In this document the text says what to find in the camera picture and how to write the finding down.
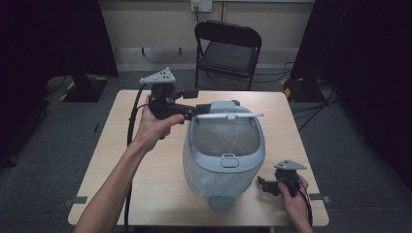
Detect person's left hand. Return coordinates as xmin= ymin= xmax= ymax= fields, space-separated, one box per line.
xmin=133 ymin=94 xmax=186 ymax=153

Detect white wall outlet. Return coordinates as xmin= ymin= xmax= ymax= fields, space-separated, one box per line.
xmin=189 ymin=0 xmax=214 ymax=14

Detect dark curtain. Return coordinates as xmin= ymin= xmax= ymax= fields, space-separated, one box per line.
xmin=0 ymin=0 xmax=120 ymax=170
xmin=291 ymin=0 xmax=412 ymax=192

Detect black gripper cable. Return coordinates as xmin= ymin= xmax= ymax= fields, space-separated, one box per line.
xmin=292 ymin=179 xmax=315 ymax=228
xmin=121 ymin=83 xmax=148 ymax=233

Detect grey tape strip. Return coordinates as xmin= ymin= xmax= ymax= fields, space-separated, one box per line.
xmin=63 ymin=195 xmax=88 ymax=208
xmin=308 ymin=192 xmax=331 ymax=205

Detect black folding chair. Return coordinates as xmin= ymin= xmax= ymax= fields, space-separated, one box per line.
xmin=193 ymin=19 xmax=263 ymax=92

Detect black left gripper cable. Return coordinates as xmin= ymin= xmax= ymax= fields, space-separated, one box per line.
xmin=121 ymin=83 xmax=148 ymax=233

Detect white grey lidded trash can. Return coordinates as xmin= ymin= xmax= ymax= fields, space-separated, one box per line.
xmin=182 ymin=99 xmax=267 ymax=211

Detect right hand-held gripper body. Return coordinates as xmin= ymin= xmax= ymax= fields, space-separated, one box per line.
xmin=271 ymin=158 xmax=308 ymax=198

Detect black stand base striped tape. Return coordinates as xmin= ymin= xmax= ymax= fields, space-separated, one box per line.
xmin=58 ymin=75 xmax=110 ymax=104
xmin=280 ymin=77 xmax=326 ymax=104

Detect person's right hand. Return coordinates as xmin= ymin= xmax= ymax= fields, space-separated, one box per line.
xmin=277 ymin=174 xmax=311 ymax=225

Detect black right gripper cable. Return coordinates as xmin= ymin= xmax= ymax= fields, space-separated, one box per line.
xmin=292 ymin=179 xmax=315 ymax=228

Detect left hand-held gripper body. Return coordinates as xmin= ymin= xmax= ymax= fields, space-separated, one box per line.
xmin=139 ymin=66 xmax=196 ymax=121

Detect black floor cables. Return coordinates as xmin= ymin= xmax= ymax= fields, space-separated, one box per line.
xmin=252 ymin=60 xmax=340 ymax=133

